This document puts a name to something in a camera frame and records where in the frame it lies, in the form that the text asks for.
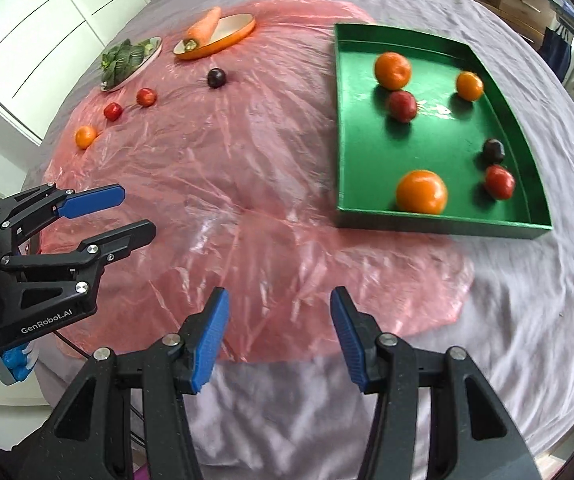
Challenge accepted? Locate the small orange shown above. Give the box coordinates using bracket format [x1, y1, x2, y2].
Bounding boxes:
[456, 72, 484, 102]
[74, 126, 98, 150]

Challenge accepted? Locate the red tomato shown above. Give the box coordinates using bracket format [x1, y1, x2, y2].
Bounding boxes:
[388, 90, 418, 124]
[483, 165, 516, 200]
[136, 88, 158, 107]
[102, 102, 123, 122]

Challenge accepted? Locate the dark plum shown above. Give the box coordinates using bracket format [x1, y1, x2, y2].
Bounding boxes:
[482, 138, 505, 165]
[206, 67, 227, 89]

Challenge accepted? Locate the smooth orange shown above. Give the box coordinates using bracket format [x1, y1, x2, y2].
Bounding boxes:
[395, 169, 448, 214]

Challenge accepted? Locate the rough orange mandarin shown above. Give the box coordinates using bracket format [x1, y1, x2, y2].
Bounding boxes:
[374, 52, 412, 91]

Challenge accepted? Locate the blue gloved left hand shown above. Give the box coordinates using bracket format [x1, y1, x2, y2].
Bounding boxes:
[0, 334, 41, 388]

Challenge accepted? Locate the green leafy vegetable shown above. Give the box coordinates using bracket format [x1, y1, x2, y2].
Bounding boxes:
[100, 39, 146, 90]

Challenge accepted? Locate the white plate under greens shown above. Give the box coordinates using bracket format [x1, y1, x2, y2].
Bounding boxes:
[100, 37, 162, 92]

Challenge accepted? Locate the pink plastic sheet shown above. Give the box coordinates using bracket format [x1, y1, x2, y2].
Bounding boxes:
[40, 0, 473, 363]

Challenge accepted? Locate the white wardrobe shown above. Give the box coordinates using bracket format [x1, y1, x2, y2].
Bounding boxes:
[0, 0, 149, 140]

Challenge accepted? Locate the orange carrot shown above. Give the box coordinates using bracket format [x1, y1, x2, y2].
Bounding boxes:
[183, 6, 222, 51]

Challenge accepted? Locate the orange oval dish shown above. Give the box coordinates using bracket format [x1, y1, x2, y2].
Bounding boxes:
[173, 13, 256, 61]

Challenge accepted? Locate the green rectangular tray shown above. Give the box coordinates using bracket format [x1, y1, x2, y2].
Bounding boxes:
[334, 23, 552, 240]

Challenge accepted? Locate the dark blue hanging bag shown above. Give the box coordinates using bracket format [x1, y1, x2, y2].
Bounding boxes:
[538, 24, 572, 82]

